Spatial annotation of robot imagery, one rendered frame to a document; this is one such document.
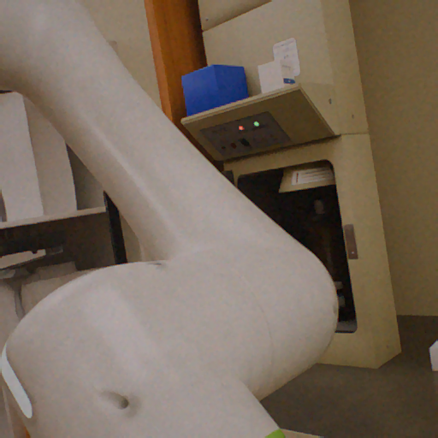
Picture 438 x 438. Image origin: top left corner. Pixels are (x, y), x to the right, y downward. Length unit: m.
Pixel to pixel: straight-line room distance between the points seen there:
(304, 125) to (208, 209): 0.66
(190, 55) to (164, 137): 0.87
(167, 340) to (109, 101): 0.29
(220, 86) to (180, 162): 0.69
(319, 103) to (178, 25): 0.46
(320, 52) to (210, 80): 0.23
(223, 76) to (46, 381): 0.95
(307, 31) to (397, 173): 0.54
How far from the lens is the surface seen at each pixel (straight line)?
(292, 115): 1.12
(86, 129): 0.58
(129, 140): 0.55
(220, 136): 1.24
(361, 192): 1.19
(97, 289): 0.37
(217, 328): 0.39
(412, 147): 1.56
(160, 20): 1.38
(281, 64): 1.14
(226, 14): 1.34
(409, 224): 1.58
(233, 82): 1.25
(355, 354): 1.23
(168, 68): 1.36
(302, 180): 1.23
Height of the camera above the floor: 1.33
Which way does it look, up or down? 3 degrees down
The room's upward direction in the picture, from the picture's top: 9 degrees counter-clockwise
